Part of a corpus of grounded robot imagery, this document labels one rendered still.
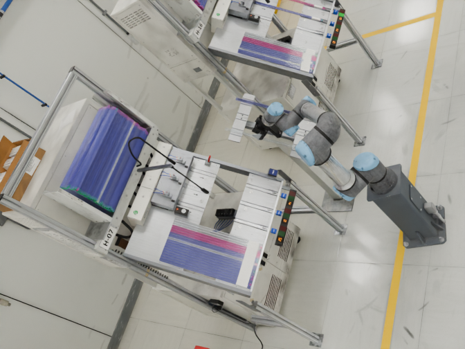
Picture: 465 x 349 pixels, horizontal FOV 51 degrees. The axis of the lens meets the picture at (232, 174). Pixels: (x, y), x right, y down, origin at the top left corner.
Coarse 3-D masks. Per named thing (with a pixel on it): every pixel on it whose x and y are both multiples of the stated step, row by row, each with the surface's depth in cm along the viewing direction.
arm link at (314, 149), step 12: (312, 132) 212; (300, 144) 213; (312, 144) 210; (324, 144) 210; (300, 156) 219; (312, 156) 211; (324, 156) 214; (324, 168) 224; (336, 168) 226; (336, 180) 233; (348, 180) 236; (360, 180) 240; (336, 192) 242; (348, 192) 240
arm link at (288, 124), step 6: (288, 114) 251; (294, 114) 248; (282, 120) 249; (288, 120) 248; (294, 120) 248; (300, 120) 250; (282, 126) 249; (288, 126) 248; (294, 126) 248; (288, 132) 250; (294, 132) 249
